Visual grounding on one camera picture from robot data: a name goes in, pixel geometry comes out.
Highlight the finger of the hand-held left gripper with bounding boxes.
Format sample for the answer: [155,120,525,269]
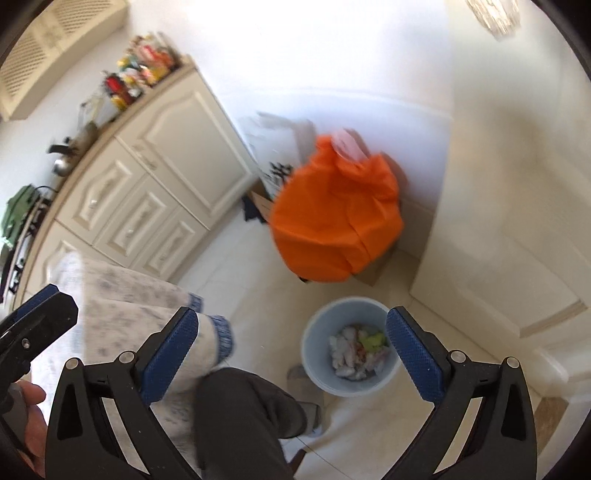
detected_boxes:
[0,284,79,376]

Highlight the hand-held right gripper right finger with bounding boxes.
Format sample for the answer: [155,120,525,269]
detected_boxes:
[385,305,539,480]

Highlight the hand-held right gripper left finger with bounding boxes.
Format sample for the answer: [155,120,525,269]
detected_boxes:
[44,305,204,480]

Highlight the red white print plastic bag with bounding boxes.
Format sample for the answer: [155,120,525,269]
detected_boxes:
[366,347,394,376]

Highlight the green snack packet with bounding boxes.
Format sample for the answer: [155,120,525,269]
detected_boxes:
[360,333,388,354]

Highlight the light blue plastic bin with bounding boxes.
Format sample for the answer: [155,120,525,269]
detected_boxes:
[301,296,404,399]

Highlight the person's left hand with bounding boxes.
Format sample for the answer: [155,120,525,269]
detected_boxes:
[14,382,48,479]

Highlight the black gas stove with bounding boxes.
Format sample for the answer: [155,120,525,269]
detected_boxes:
[0,239,29,297]

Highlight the blue floral white tablecloth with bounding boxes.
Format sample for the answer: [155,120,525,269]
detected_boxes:
[44,251,237,480]

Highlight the person's leg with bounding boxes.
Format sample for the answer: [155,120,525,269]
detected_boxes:
[193,367,308,480]

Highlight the green electric cooking pot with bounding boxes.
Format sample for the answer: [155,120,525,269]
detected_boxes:
[0,184,41,241]

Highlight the grey slipper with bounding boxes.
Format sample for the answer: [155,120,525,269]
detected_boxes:
[295,401,324,439]
[287,366,315,387]

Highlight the orange fabric bag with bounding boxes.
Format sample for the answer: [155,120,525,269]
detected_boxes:
[270,134,405,284]

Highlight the cream lower kitchen cabinet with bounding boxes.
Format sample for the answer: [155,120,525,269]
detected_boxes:
[9,55,262,306]

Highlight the pink white plastic bag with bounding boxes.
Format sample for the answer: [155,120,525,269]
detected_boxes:
[331,128,371,163]

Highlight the white rice bag black print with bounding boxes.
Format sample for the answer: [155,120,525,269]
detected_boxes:
[251,111,320,195]

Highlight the group of condiment bottles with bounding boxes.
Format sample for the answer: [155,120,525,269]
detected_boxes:
[100,34,184,112]

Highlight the crystal ceiling lamp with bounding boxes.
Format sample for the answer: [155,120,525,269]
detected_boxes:
[465,0,523,41]

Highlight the steel wok with black handle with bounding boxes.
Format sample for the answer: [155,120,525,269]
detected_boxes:
[48,117,100,177]

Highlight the cream lattice door wall cabinet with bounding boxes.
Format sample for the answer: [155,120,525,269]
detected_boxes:
[0,0,129,122]

